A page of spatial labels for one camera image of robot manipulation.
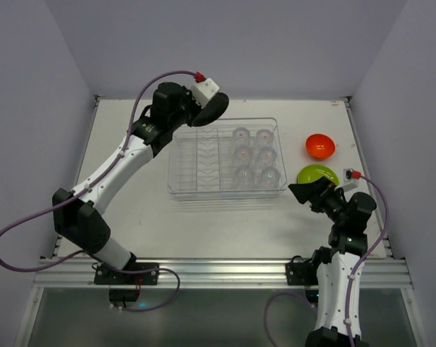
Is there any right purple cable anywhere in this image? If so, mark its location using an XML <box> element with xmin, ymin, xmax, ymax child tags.
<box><xmin>263</xmin><ymin>169</ymin><xmax>389</xmax><ymax>347</ymax></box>

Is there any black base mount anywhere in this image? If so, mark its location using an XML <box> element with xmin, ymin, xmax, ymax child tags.
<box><xmin>93</xmin><ymin>262</ymin><xmax>159</xmax><ymax>286</ymax></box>
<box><xmin>285</xmin><ymin>255</ymin><xmax>318</xmax><ymax>286</ymax></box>

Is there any orange plastic bowl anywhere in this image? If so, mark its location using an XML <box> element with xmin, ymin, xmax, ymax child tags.
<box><xmin>305</xmin><ymin>133</ymin><xmax>336</xmax><ymax>160</ymax></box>

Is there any left black controller box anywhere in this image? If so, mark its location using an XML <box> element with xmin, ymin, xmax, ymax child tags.
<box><xmin>108</xmin><ymin>289</ymin><xmax>140</xmax><ymax>305</ymax></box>

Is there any right black controller box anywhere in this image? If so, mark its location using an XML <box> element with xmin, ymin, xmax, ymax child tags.
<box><xmin>304</xmin><ymin>289</ymin><xmax>319</xmax><ymax>304</ymax></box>

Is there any black plate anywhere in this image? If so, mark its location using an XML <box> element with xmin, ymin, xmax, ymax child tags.
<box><xmin>188</xmin><ymin>92</ymin><xmax>229</xmax><ymax>127</ymax></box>

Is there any aluminium front rail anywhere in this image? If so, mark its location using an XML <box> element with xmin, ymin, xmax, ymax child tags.
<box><xmin>33</xmin><ymin>257</ymin><xmax>412</xmax><ymax>289</ymax></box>

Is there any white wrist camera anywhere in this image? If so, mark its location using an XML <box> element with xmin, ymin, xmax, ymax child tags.
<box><xmin>189</xmin><ymin>78</ymin><xmax>220</xmax><ymax>108</ymax></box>
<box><xmin>337</xmin><ymin>168</ymin><xmax>362</xmax><ymax>192</ymax></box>

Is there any clear glass back left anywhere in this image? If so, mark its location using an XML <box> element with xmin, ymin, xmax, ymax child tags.
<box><xmin>232</xmin><ymin>127</ymin><xmax>251</xmax><ymax>147</ymax></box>

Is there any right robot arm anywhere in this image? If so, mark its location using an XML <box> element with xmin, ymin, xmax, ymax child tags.
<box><xmin>288</xmin><ymin>177</ymin><xmax>377</xmax><ymax>346</ymax></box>

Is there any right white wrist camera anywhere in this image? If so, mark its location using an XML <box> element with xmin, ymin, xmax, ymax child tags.
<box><xmin>337</xmin><ymin>168</ymin><xmax>362</xmax><ymax>192</ymax></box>

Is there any clear glass back right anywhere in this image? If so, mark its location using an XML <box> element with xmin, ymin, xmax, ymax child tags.
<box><xmin>255</xmin><ymin>129</ymin><xmax>274</xmax><ymax>148</ymax></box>

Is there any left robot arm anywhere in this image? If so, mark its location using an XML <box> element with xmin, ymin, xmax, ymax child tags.
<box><xmin>52</xmin><ymin>80</ymin><xmax>219</xmax><ymax>270</ymax></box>

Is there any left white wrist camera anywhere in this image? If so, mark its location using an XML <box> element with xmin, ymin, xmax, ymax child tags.
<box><xmin>189</xmin><ymin>78</ymin><xmax>220</xmax><ymax>108</ymax></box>

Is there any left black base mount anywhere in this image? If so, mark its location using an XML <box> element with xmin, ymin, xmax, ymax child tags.
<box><xmin>93</xmin><ymin>262</ymin><xmax>159</xmax><ymax>286</ymax></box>

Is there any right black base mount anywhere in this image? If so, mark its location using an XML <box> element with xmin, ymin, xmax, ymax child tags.
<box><xmin>285</xmin><ymin>255</ymin><xmax>318</xmax><ymax>286</ymax></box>

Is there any purple cable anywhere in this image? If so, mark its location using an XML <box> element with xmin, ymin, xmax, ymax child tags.
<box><xmin>0</xmin><ymin>70</ymin><xmax>208</xmax><ymax>314</ymax></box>
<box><xmin>263</xmin><ymin>169</ymin><xmax>389</xmax><ymax>347</ymax></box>

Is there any clear glass front left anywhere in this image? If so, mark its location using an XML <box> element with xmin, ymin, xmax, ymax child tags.
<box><xmin>233</xmin><ymin>166</ymin><xmax>255</xmax><ymax>190</ymax></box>

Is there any black controller box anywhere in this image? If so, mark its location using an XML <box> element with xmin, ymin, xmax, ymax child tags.
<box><xmin>304</xmin><ymin>289</ymin><xmax>319</xmax><ymax>304</ymax></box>
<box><xmin>108</xmin><ymin>289</ymin><xmax>140</xmax><ymax>305</ymax></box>

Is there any clear glass middle left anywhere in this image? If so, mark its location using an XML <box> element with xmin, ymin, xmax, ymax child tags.
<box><xmin>232</xmin><ymin>145</ymin><xmax>253</xmax><ymax>168</ymax></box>

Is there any clear glass front right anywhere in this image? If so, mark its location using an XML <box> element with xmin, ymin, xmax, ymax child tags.
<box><xmin>257</xmin><ymin>166</ymin><xmax>280</xmax><ymax>189</ymax></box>

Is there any clear glass middle right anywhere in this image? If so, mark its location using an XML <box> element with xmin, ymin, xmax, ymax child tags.
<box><xmin>255</xmin><ymin>146</ymin><xmax>278</xmax><ymax>170</ymax></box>

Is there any clear plastic dish rack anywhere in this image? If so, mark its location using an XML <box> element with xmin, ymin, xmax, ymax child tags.
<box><xmin>168</xmin><ymin>117</ymin><xmax>287</xmax><ymax>201</ymax></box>

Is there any lime green plate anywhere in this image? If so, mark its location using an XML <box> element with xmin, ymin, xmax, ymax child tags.
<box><xmin>296</xmin><ymin>164</ymin><xmax>339</xmax><ymax>185</ymax></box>

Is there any clear glass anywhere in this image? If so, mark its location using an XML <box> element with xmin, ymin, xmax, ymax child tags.
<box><xmin>255</xmin><ymin>129</ymin><xmax>274</xmax><ymax>148</ymax></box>
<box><xmin>257</xmin><ymin>166</ymin><xmax>280</xmax><ymax>189</ymax></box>
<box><xmin>233</xmin><ymin>166</ymin><xmax>255</xmax><ymax>190</ymax></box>
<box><xmin>232</xmin><ymin>127</ymin><xmax>251</xmax><ymax>147</ymax></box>
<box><xmin>255</xmin><ymin>146</ymin><xmax>278</xmax><ymax>170</ymax></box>
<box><xmin>232</xmin><ymin>145</ymin><xmax>253</xmax><ymax>168</ymax></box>

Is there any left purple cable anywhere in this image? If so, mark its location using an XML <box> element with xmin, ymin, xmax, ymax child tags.
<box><xmin>0</xmin><ymin>70</ymin><xmax>208</xmax><ymax>314</ymax></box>

